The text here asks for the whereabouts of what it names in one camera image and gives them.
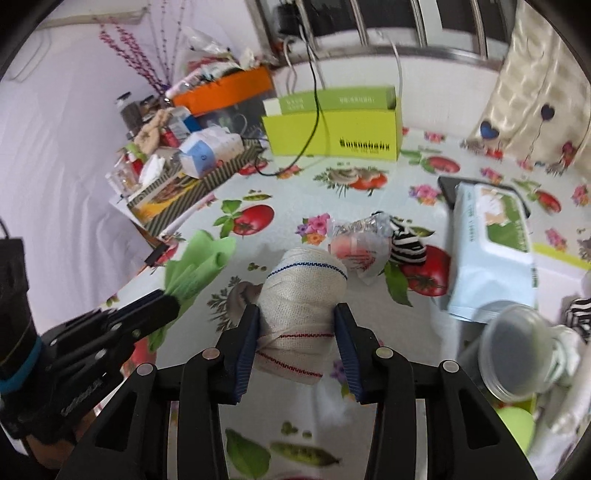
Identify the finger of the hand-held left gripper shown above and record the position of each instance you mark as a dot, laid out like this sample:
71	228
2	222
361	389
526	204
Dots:
152	314
138	302

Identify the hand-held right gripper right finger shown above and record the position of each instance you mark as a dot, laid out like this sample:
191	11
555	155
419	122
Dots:
348	355

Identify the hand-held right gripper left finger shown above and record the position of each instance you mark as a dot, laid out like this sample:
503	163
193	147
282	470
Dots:
247	350

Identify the green cloth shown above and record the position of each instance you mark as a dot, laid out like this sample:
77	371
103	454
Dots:
198	263

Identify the white red-striped cloth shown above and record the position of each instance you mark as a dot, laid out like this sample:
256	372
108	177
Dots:
300	300

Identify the large black white striped sock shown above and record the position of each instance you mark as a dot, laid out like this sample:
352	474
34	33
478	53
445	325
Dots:
579	314

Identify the person's left hand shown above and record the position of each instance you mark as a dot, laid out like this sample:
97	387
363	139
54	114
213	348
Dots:
51	454

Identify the black table clip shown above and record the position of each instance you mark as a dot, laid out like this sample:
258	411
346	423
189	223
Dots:
157	256

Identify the clear plastic wrapper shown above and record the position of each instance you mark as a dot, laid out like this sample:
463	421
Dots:
358	251

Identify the small black white striped sock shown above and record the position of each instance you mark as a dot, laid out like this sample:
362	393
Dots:
408	247

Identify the striped cardboard tray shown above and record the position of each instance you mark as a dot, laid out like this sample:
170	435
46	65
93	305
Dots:
194	189

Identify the white paper tissue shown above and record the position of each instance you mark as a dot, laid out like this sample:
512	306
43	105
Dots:
152	170

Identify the light blue wet wipes pack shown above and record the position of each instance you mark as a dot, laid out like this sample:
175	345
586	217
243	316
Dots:
485	277

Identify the blue white tissue pack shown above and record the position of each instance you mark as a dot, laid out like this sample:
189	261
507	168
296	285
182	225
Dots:
198	154

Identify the clear plastic jar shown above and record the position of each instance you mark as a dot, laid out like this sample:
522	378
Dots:
512	355

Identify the beige scrunchie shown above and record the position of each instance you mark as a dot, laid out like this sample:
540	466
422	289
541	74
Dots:
152	134

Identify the green round object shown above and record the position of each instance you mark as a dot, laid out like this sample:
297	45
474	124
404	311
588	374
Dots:
517	427

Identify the dark jar with black lid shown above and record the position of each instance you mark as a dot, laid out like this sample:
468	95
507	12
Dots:
129	110

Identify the black phone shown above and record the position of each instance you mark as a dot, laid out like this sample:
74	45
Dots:
447	189

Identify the lime green cardboard box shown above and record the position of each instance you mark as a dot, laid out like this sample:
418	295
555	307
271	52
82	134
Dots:
351	134

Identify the round box with orange lid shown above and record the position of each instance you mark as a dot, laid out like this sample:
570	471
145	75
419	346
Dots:
221	92

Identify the purple dried flower branches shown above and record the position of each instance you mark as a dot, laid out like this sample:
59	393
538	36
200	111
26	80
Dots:
134	50

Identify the crumpled clear plastic bag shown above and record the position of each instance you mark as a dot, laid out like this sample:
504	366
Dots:
212	50

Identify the metal window railing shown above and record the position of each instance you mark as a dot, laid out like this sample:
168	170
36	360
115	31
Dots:
415	53

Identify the black power adapter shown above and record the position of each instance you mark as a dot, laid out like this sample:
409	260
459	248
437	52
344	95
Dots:
291	18

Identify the cream curtain with hearts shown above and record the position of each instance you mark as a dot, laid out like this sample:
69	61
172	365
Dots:
531	83

